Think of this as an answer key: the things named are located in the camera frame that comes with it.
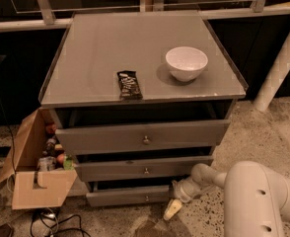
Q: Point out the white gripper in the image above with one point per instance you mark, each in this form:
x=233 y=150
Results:
x=186 y=192

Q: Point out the grey bottom drawer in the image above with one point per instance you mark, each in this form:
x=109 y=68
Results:
x=123 y=192

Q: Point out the grey drawer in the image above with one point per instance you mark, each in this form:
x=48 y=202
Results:
x=142 y=137
x=123 y=192
x=139 y=169

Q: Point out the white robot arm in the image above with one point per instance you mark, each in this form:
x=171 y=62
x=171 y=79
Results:
x=256 y=198

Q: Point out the grey top drawer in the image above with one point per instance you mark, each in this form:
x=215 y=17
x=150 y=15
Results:
x=142 y=137

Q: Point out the grey middle drawer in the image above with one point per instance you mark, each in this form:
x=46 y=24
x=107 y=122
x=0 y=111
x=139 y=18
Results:
x=139 y=169

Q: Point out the grey drawer cabinet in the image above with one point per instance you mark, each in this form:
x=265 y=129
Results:
x=82 y=89

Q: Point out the open cardboard box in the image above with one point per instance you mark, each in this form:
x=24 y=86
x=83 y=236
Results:
x=51 y=188

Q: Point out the green item in box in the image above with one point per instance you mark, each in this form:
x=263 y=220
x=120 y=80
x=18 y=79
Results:
x=68 y=163

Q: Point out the red apple in box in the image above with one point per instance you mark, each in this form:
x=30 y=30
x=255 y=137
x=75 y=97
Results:
x=60 y=158

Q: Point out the black snack bar wrapper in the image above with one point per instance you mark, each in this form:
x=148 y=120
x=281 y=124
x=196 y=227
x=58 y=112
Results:
x=128 y=85

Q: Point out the glass jar in box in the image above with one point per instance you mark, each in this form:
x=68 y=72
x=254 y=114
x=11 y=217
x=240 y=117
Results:
x=46 y=163

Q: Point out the dark bottle in box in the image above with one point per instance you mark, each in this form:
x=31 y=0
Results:
x=49 y=149

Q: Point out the white ceramic bowl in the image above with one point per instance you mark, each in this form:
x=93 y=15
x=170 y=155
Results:
x=186 y=63

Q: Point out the white diagonal pole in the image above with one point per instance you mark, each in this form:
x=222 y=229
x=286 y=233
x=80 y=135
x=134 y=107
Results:
x=275 y=77

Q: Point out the metal railing frame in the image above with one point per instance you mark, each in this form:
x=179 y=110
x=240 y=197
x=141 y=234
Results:
x=46 y=7

